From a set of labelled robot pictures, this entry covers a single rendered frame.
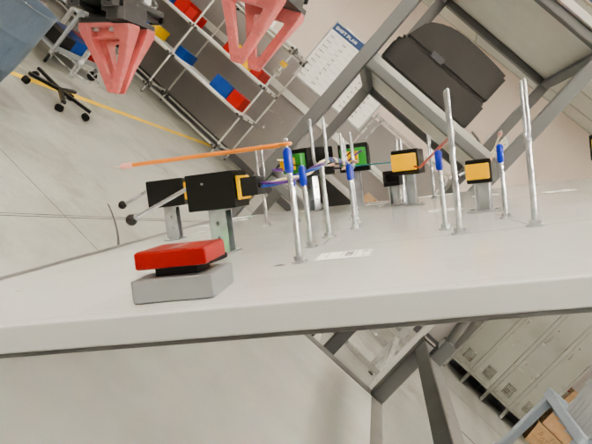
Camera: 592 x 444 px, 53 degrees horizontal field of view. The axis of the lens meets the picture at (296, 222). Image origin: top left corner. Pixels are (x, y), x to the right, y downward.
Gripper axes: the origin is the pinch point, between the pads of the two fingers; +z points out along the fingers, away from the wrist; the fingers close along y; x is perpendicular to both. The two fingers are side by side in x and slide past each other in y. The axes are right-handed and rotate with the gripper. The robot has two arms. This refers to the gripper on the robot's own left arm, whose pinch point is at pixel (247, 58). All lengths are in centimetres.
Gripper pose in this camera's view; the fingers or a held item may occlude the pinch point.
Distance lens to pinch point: 66.7
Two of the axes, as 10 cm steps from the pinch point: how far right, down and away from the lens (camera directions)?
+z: -3.0, 9.4, 1.8
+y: 2.6, -1.0, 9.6
